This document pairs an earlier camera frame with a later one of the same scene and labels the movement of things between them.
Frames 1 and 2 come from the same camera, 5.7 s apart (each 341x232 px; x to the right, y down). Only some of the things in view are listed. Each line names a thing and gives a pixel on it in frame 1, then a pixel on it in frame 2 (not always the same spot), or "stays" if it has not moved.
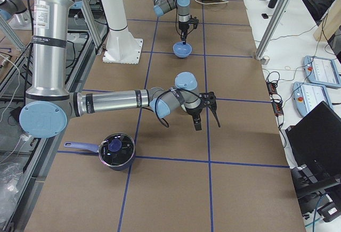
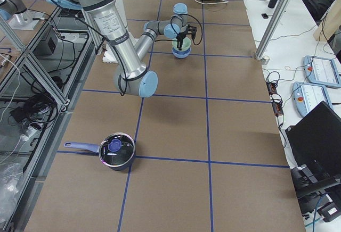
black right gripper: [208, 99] → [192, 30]
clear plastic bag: [10, 176] stays
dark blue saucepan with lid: [116, 151] stays
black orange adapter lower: [277, 108] stays
